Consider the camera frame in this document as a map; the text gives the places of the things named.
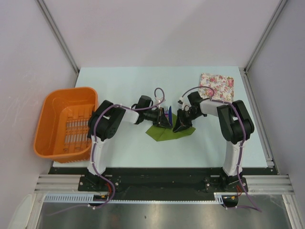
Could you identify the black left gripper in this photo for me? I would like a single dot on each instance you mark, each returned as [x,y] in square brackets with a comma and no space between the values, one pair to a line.
[160,120]

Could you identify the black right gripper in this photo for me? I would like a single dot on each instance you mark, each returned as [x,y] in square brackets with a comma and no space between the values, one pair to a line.
[179,126]

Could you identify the green paper napkin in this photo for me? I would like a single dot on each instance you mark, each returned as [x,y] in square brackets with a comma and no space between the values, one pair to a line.
[162,134]

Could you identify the iridescent fork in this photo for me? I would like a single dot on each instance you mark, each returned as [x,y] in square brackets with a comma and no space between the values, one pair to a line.
[166,111]

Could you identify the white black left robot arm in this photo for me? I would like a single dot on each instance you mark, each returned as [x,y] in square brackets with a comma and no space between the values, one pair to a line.
[105,121]

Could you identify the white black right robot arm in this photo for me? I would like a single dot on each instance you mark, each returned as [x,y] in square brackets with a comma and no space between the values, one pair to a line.
[236,127]

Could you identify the floral patterned tray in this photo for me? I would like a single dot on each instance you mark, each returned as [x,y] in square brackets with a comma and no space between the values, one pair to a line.
[223,86]

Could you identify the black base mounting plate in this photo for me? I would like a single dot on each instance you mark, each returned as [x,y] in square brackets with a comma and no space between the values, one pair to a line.
[148,184]

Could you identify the orange plastic basket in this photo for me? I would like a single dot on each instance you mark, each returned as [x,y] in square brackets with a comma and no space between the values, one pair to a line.
[62,129]

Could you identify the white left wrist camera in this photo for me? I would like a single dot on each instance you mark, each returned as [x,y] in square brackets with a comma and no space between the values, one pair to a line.
[158,101]

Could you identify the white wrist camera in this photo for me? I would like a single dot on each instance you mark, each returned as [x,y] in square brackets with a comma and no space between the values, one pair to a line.
[158,101]
[183,104]

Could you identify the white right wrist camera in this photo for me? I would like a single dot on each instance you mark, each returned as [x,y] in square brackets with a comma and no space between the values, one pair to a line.
[183,104]

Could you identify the white slotted cable duct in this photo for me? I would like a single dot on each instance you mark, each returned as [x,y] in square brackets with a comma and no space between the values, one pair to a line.
[95,199]

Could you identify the aluminium front rail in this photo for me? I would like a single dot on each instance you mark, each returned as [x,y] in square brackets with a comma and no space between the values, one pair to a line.
[264,184]

